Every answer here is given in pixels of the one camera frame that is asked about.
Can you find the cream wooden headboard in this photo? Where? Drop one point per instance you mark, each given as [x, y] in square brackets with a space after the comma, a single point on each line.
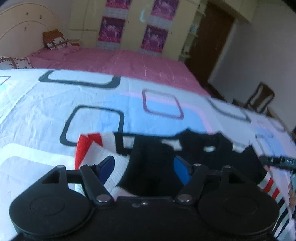
[22, 28]

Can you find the white patterned pillow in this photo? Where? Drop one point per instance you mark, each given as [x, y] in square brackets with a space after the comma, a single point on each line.
[14, 63]

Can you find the purple poster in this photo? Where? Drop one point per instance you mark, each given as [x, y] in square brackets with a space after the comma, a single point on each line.
[111, 30]
[165, 9]
[118, 4]
[154, 39]

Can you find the person's left hand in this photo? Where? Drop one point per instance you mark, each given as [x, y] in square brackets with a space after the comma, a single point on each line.
[293, 172]

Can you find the dark wooden chair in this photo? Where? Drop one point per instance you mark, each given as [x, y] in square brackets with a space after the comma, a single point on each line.
[260, 99]

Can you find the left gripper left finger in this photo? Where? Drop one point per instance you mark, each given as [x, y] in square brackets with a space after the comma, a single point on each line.
[93, 179]

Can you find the lower left purple poster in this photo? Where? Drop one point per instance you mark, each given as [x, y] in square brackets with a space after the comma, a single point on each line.
[111, 30]

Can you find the lower right purple poster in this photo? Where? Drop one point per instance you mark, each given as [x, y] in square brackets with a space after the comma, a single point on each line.
[154, 39]

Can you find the cream built-in wardrobe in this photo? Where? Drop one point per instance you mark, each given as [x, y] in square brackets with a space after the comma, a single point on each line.
[86, 18]

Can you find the orange patterned pillow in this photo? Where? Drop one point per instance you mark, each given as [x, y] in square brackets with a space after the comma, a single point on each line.
[56, 40]

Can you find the cream corner shelf unit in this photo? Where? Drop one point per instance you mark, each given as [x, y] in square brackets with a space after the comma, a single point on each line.
[192, 35]

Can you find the patterned white bed sheet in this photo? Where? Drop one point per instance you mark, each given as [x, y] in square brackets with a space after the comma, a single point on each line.
[43, 113]

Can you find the dark brown wooden door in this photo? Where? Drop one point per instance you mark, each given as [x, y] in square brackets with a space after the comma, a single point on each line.
[206, 48]

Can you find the pink bed sheet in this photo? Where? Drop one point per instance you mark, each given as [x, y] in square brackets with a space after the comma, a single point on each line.
[124, 63]

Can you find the upper right purple poster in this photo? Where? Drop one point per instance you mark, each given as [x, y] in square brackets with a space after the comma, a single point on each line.
[165, 9]

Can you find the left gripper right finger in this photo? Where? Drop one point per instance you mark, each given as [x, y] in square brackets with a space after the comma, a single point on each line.
[192, 178]

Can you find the upper left purple poster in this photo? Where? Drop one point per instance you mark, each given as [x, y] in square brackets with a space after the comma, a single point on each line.
[118, 4]

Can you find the striped knit sweater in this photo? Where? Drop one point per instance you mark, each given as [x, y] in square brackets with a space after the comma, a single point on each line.
[155, 166]

